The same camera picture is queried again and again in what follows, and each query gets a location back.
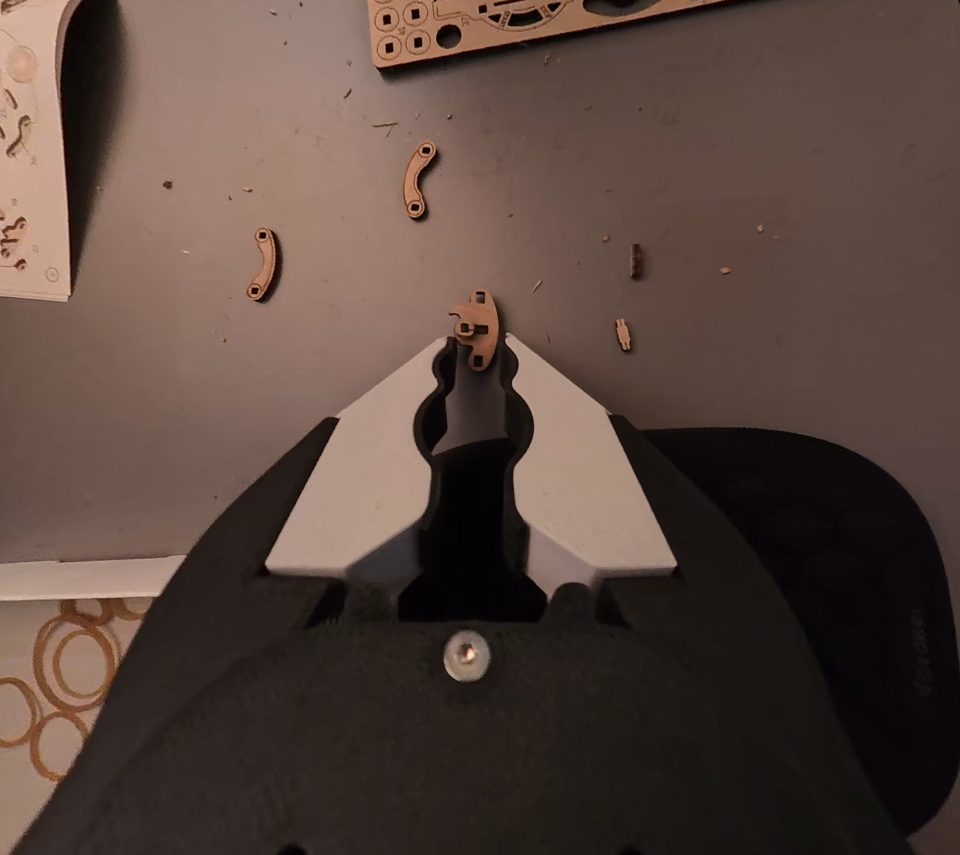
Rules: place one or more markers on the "notched rounded wooden part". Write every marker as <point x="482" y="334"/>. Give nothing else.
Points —
<point x="478" y="330"/>

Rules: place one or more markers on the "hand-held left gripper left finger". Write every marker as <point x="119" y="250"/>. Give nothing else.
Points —
<point x="352" y="487"/>

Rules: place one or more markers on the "illustrated instruction booklet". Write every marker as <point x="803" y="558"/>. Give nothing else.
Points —
<point x="37" y="120"/>

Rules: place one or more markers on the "small dark wooden peg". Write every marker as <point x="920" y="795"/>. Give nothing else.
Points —
<point x="636" y="262"/>

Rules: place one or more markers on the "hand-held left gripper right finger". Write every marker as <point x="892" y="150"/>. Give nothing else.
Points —
<point x="577" y="487"/>

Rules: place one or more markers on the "small light wooden peg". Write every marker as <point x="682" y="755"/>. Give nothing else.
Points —
<point x="623" y="335"/>

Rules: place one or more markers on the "curved wooden link part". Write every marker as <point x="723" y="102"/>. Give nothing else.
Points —
<point x="264" y="265"/>
<point x="417" y="181"/>

